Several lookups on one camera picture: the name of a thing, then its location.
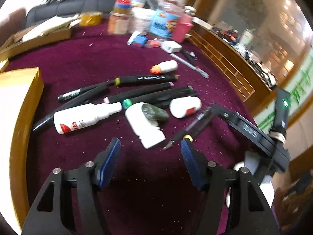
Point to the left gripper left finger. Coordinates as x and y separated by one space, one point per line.
52 209

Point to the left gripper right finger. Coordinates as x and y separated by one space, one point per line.
249 212

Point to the white spray bottle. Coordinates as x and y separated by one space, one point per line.
83 116

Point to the black gel pen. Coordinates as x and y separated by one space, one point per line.
184 131

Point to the white pill bottle ribbed cap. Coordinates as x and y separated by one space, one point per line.
148 132

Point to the white bottle red label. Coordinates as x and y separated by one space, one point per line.
185 106

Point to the thin black pen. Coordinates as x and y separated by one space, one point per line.
77 99

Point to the green lighter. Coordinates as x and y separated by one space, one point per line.
153 113

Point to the black marker green cap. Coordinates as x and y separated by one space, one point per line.
157 97

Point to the black marker pink cap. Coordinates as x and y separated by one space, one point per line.
137 92

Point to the black marker yellow cap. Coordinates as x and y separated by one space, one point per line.
123 81

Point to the white gloved right hand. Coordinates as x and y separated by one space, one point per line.
251 161

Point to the wooden sideboard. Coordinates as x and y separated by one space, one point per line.
241 75

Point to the white utility knife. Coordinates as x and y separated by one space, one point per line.
198 70

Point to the yellow taped white tray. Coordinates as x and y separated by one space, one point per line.
21 91

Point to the small bottle orange cap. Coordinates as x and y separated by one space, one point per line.
164 67

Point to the black pen red tip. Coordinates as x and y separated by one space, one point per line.
188 57

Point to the white power adapter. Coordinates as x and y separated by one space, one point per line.
170 47

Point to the brown cardboard box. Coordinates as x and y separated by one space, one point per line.
52 30

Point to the orange toothpick jar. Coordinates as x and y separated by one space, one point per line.
120 17

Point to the gold foil packet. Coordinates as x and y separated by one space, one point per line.
90 19

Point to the white plastic tub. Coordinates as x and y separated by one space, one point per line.
141 20

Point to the maroon armchair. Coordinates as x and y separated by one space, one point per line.
13 23

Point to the black leather sofa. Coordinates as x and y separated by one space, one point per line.
65 9

